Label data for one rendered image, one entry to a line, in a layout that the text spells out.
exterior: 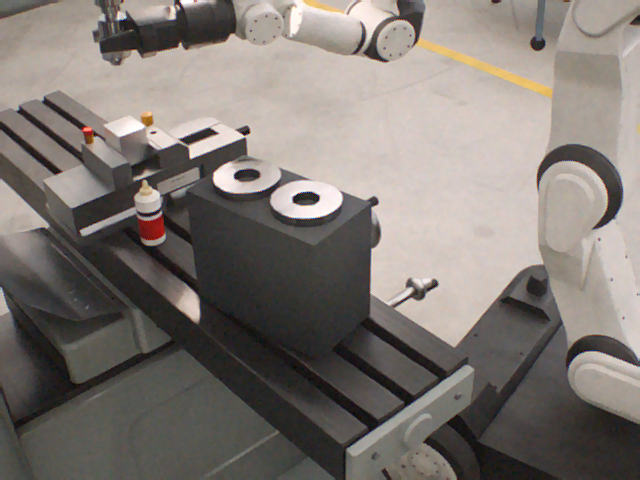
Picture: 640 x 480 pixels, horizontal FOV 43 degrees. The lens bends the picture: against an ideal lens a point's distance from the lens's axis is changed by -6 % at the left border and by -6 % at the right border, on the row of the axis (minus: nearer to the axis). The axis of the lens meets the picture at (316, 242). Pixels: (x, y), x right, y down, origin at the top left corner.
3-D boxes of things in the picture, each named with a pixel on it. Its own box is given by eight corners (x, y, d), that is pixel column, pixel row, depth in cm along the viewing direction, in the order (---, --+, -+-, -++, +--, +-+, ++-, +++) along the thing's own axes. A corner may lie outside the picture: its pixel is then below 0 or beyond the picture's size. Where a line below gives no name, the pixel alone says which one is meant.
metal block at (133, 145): (134, 145, 146) (129, 115, 143) (150, 158, 142) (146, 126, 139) (108, 155, 144) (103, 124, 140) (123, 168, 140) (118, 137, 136)
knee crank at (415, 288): (426, 280, 200) (427, 259, 196) (445, 292, 196) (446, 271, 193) (357, 322, 188) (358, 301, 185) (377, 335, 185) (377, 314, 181)
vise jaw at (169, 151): (155, 134, 152) (152, 114, 150) (190, 158, 144) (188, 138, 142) (126, 145, 149) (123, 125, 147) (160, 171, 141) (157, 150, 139)
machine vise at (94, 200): (209, 143, 163) (204, 92, 157) (254, 173, 153) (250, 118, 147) (45, 210, 145) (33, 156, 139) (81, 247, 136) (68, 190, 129)
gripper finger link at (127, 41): (97, 37, 126) (136, 28, 128) (100, 56, 128) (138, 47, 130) (99, 40, 125) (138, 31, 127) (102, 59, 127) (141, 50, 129)
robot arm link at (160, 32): (122, -4, 133) (192, -18, 137) (129, 50, 138) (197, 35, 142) (139, 18, 123) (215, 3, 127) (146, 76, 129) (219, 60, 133)
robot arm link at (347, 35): (282, 32, 148) (366, 54, 159) (308, 54, 141) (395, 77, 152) (305, -23, 143) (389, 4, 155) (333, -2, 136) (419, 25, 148)
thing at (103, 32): (96, 59, 131) (91, 25, 128) (117, 48, 134) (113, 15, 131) (116, 64, 129) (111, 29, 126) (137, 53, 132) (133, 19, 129)
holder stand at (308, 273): (253, 260, 132) (244, 144, 120) (371, 314, 120) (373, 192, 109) (198, 299, 124) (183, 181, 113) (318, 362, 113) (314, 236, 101)
